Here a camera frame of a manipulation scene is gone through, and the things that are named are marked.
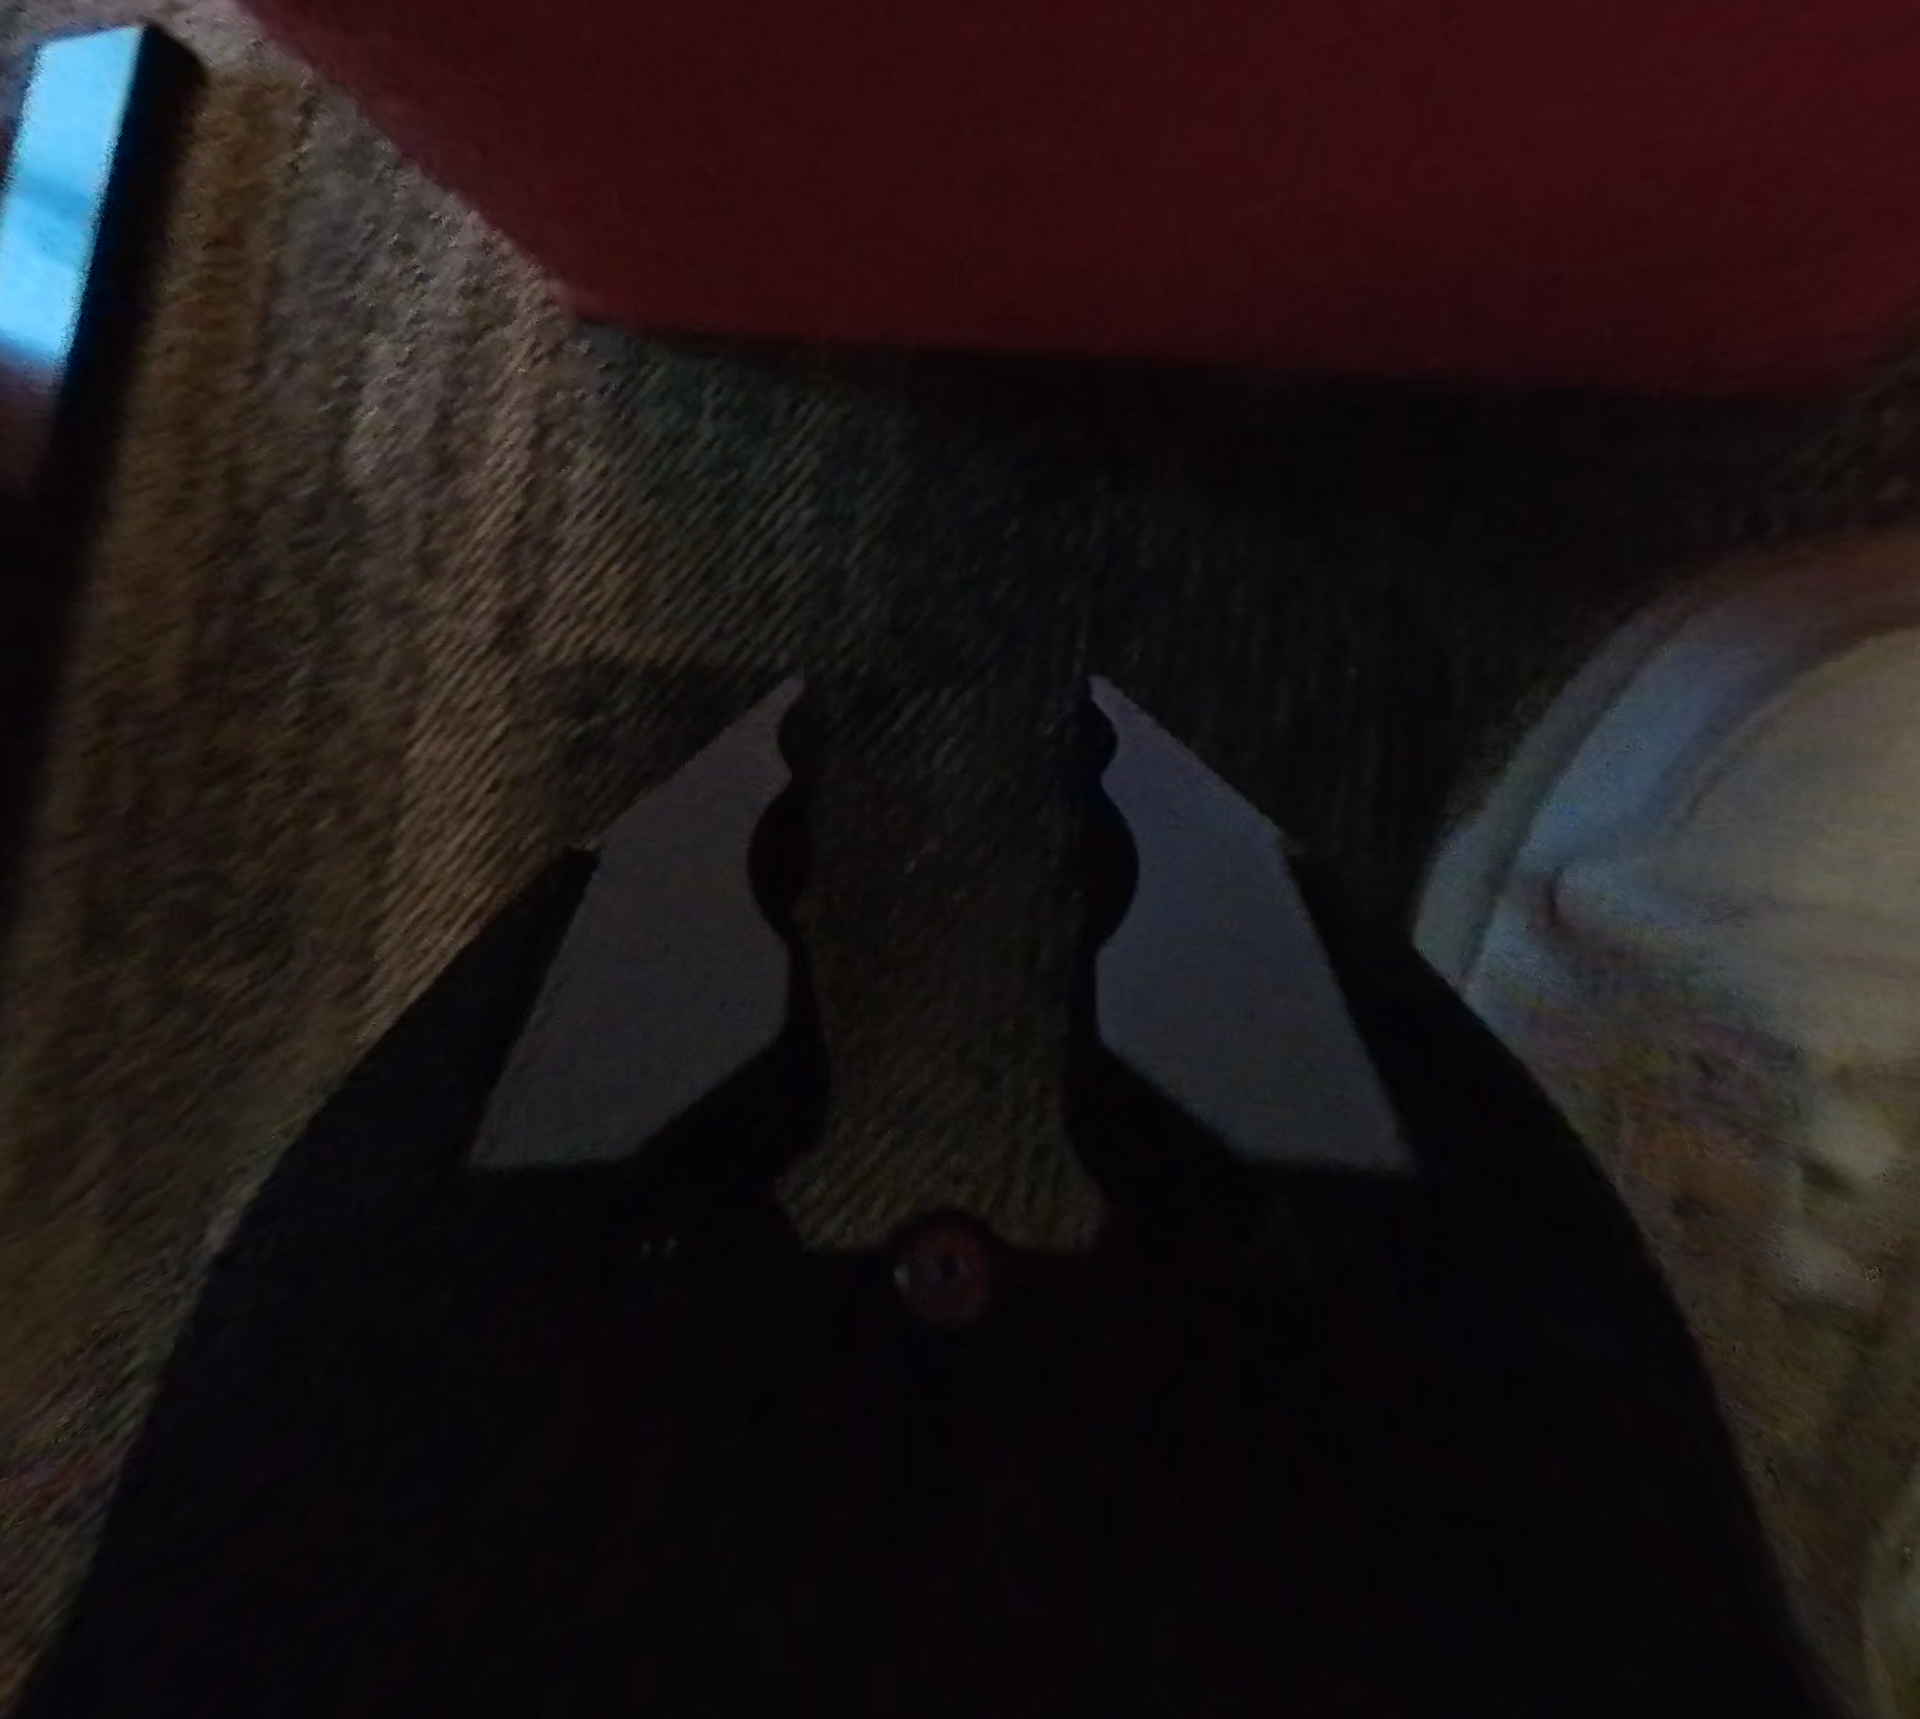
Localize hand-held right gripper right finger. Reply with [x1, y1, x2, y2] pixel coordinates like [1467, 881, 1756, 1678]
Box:
[1055, 673, 1415, 1172]

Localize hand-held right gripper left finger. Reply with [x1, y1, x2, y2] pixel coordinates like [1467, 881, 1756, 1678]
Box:
[467, 675, 829, 1168]

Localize pale rounded object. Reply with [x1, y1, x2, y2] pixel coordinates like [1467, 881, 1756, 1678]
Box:
[1413, 531, 1920, 1719]

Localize dark red cloth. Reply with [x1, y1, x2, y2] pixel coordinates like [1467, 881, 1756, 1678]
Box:
[43, 0, 1920, 401]

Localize blue lit panel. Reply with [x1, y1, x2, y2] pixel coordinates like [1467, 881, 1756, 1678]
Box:
[0, 23, 207, 941]

